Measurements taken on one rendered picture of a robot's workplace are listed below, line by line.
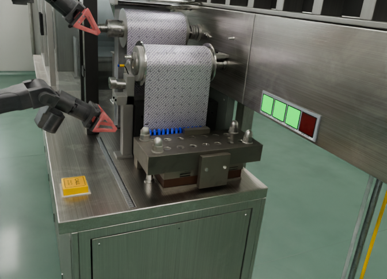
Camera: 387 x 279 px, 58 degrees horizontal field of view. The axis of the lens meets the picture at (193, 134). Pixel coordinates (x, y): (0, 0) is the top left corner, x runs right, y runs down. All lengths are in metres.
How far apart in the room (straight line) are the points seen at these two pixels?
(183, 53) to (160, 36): 0.22
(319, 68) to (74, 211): 0.74
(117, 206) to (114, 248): 0.12
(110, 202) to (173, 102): 0.40
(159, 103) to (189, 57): 0.18
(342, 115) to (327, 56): 0.15
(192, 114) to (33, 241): 1.52
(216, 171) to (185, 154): 0.12
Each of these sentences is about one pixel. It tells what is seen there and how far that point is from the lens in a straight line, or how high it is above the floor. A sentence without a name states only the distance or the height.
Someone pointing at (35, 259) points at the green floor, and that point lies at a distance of 2.32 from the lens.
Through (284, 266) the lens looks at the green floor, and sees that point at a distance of 2.35.
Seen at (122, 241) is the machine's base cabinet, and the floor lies 0.80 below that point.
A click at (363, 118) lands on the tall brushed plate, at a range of 0.86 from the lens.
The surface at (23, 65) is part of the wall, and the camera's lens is 6.77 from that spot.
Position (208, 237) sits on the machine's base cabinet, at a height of 0.74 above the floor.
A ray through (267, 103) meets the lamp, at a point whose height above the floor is 1.19.
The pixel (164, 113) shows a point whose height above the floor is 1.09.
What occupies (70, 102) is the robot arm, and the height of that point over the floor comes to 1.15.
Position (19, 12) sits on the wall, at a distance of 6.66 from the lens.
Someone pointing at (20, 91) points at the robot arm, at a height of 1.20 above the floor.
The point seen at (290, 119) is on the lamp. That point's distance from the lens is 1.02.
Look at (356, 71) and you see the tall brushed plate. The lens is 0.87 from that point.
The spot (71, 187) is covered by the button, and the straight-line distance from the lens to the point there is 1.10.
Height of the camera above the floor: 1.47
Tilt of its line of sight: 21 degrees down
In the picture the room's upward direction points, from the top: 5 degrees clockwise
